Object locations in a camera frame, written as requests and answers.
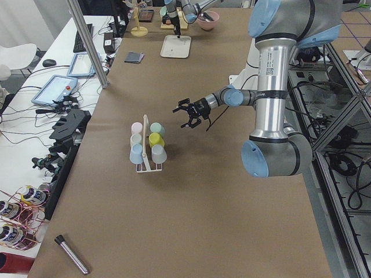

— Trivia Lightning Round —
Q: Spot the black keyboard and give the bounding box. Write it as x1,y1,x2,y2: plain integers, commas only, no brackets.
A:
72,23,94,54

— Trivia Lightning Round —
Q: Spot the blue teach pendant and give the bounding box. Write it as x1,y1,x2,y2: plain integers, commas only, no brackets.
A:
31,75,78,106
67,52,95,78

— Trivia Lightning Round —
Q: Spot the wooden mug tree stand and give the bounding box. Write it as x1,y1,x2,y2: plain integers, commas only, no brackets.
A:
123,0,148,37

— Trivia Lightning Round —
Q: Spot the light blue cup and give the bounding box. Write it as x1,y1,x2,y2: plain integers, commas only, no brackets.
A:
129,144,143,164

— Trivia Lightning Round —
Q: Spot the pink cup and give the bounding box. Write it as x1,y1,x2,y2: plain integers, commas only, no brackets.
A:
131,122,143,135

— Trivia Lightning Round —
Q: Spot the pink ribbed bowl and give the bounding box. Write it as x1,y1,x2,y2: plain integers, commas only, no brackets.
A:
196,10,220,31

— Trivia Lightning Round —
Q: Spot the green cup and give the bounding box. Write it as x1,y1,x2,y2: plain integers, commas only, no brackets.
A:
150,122,165,137

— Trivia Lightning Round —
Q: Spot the yellow cup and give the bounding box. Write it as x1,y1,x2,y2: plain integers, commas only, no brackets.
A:
148,133,165,148

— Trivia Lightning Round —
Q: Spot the aluminium frame post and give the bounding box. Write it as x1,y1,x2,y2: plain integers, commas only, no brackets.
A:
67,0,108,89

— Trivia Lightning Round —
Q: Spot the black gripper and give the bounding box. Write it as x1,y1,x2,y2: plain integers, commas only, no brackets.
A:
170,17,181,38
172,98,210,129

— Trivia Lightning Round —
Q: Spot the pale cream cup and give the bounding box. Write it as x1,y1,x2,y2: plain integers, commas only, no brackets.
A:
130,133,143,147

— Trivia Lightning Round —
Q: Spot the grey cup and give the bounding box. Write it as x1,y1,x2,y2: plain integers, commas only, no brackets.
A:
151,144,168,164

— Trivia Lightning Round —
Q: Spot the black tray with glasses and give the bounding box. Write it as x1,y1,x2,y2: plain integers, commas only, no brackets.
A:
139,10,154,23

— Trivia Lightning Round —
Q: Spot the grey folded cloth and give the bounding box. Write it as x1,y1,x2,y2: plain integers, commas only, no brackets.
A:
124,52,144,64

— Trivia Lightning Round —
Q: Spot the black computer mouse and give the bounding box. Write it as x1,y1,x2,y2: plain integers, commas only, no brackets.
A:
42,59,57,67

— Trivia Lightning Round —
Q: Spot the metal tube black cap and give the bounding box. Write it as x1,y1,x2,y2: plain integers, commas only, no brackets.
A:
54,235,90,275

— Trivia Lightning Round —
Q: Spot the wooden cutting board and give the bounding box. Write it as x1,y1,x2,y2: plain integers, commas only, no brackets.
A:
160,11,190,31

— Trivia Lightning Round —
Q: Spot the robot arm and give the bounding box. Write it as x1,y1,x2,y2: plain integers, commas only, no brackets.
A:
162,1,220,38
177,1,343,177

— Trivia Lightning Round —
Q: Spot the cream rabbit tray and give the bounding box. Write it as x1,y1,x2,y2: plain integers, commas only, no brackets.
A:
160,35,191,58

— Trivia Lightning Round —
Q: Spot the white wire cup rack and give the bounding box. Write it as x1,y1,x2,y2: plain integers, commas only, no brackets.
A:
134,114,163,173

